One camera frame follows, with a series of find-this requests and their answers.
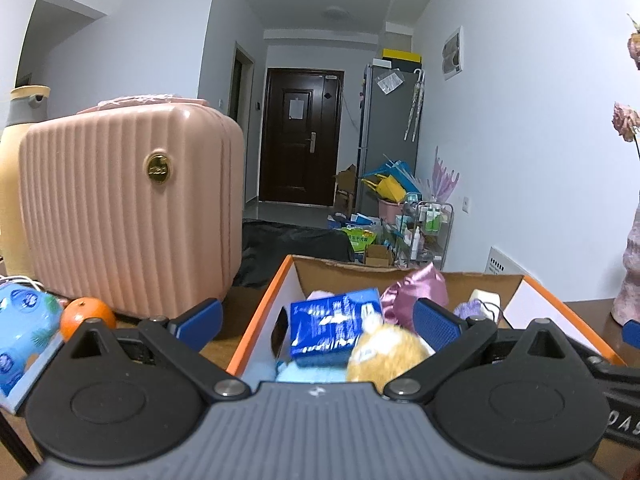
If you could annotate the white wall socket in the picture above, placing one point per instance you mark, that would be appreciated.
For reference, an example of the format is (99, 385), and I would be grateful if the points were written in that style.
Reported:
(466, 203)

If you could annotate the yellow plush toy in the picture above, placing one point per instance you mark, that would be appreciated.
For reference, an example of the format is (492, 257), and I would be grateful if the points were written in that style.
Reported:
(380, 355)

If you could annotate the lilac paper decoration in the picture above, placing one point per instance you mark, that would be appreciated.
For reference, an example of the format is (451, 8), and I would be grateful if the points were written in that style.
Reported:
(444, 177)

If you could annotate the white paper sheet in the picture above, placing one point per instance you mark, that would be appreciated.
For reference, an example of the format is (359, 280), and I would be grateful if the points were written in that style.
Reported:
(296, 109)

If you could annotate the light blue soft cloth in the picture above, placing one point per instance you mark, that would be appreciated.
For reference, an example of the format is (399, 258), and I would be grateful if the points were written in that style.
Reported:
(310, 372)

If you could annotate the blue and yellow bags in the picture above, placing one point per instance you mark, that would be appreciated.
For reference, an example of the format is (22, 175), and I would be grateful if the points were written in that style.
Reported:
(392, 182)

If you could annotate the folded white umbrella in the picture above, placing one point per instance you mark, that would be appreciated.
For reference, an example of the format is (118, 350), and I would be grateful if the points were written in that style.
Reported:
(415, 105)

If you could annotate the black floor bag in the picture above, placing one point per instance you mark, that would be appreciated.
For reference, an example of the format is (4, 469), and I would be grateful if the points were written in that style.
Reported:
(290, 245)

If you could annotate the small brown cardboard box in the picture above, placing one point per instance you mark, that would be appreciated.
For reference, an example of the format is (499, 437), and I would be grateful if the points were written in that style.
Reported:
(377, 256)

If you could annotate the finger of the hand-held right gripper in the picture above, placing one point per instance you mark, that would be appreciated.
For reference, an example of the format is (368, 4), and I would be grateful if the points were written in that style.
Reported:
(615, 370)
(632, 332)

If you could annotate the bunch of dried pink roses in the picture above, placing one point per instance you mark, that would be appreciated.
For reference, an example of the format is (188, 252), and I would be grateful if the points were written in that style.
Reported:
(626, 120)

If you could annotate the pink ribbed suitcase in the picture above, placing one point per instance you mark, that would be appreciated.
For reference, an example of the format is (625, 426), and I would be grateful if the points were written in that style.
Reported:
(125, 220)

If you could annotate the blue printed soft tissue pack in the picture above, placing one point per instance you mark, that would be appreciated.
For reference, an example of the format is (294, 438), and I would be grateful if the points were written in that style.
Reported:
(25, 325)

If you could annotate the dark side doorway frame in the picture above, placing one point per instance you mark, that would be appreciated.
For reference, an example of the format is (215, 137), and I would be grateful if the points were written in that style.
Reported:
(240, 110)

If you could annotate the pink fabric item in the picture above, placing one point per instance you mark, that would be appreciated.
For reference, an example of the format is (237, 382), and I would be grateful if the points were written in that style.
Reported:
(145, 101)

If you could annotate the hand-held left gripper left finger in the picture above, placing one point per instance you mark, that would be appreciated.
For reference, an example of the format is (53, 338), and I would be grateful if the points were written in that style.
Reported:
(200, 317)

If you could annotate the orange cardboard box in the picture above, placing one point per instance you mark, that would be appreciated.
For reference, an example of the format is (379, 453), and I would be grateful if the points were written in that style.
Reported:
(260, 330)

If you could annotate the dark wooden door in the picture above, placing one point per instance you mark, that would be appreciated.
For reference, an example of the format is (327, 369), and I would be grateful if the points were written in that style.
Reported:
(295, 160)

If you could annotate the small blue tissue packet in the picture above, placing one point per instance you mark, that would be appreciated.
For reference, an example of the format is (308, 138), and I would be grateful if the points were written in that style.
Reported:
(325, 325)

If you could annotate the pink bucket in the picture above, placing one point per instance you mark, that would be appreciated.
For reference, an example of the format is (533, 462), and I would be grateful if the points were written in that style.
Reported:
(390, 210)

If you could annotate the orange fruit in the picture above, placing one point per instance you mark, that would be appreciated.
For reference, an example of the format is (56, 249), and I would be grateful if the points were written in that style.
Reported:
(87, 317)

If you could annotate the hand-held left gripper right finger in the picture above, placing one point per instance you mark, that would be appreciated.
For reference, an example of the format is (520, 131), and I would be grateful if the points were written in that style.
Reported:
(437, 325)

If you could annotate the pink satin cloth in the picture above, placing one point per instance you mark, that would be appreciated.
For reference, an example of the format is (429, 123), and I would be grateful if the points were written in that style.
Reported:
(415, 285)

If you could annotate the white wall panel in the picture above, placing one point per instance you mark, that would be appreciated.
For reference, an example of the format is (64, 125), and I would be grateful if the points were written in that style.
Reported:
(507, 262)

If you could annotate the grey refrigerator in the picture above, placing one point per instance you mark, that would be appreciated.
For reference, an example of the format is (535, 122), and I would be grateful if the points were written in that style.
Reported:
(390, 135)

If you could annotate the pink textured vase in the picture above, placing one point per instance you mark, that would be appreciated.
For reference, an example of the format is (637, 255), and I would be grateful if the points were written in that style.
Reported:
(629, 280)

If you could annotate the open brown cardboard box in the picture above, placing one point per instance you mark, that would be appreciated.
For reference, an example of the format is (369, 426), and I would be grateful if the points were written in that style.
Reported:
(346, 185)

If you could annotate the green packet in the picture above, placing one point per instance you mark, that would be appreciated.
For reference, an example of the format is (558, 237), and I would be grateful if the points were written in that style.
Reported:
(361, 240)

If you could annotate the yellow and black box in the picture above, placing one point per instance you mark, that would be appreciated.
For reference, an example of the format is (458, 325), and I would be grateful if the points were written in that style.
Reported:
(401, 56)

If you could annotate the yellow thermos bottle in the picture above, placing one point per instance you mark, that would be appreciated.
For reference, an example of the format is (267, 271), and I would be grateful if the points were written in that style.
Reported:
(12, 185)

